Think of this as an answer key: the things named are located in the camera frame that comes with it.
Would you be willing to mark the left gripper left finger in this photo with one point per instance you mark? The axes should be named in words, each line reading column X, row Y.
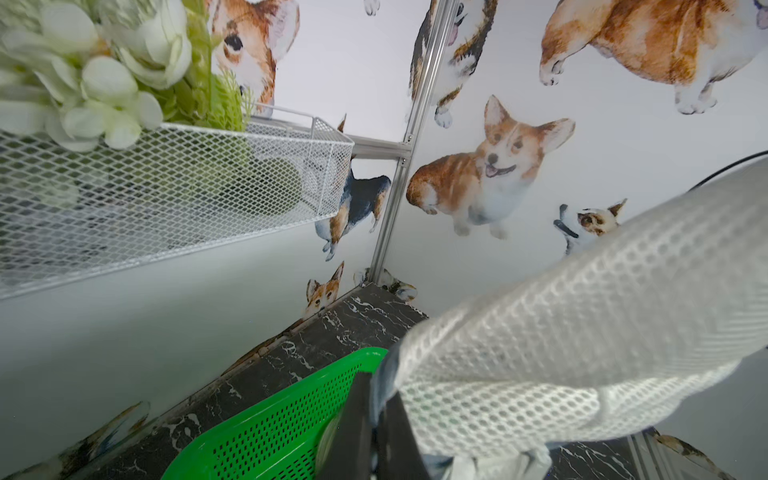
column 345, row 448

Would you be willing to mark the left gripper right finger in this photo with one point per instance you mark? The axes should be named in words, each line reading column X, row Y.
column 398, row 456

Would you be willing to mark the green plastic basket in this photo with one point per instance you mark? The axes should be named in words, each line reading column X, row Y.
column 278, row 437

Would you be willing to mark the white artificial flowers with fern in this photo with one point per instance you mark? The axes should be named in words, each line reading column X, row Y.
column 90, row 72

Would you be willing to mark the white wire wall basket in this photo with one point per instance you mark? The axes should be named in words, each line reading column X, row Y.
column 68, row 216

